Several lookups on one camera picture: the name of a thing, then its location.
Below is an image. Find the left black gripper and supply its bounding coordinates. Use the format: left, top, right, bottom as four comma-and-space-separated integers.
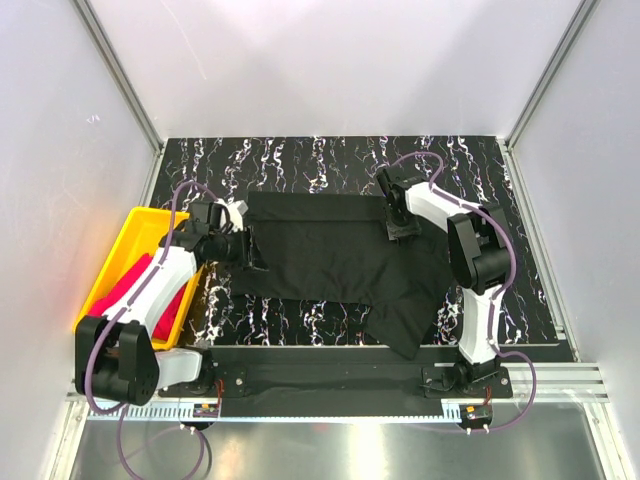
210, 226, 268, 274

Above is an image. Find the black t shirt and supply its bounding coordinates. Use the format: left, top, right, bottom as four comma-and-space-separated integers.
231, 191, 454, 359

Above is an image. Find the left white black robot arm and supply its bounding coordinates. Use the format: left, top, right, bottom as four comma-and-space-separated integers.
74, 201, 265, 408

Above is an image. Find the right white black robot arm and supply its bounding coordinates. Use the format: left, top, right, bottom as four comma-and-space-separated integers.
376, 169, 517, 397

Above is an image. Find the yellow plastic bin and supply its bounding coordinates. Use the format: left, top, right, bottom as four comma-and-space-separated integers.
72, 206, 202, 350

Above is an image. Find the red t shirt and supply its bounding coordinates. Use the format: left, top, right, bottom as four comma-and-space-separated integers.
86, 248, 196, 339

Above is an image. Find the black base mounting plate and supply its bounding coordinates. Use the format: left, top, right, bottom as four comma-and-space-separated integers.
158, 344, 514, 419

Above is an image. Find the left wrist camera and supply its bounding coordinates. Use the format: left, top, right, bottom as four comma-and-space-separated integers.
210, 200, 248, 234

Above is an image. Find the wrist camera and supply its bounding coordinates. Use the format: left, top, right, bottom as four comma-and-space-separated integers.
210, 200, 248, 234
375, 166, 424, 199

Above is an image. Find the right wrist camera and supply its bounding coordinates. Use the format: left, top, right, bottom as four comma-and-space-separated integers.
375, 166, 424, 199

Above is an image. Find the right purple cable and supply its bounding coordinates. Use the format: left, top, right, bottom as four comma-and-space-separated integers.
389, 151, 539, 434

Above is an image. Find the purple cable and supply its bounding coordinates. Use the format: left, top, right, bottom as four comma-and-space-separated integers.
82, 182, 224, 476
389, 151, 539, 434

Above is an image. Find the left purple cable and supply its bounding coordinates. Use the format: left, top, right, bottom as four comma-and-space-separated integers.
82, 182, 224, 476

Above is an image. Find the white slotted cable duct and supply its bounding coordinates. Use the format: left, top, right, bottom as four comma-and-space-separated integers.
88, 402, 464, 424

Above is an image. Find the aluminium frame rail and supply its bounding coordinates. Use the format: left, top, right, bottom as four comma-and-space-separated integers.
64, 362, 611, 402

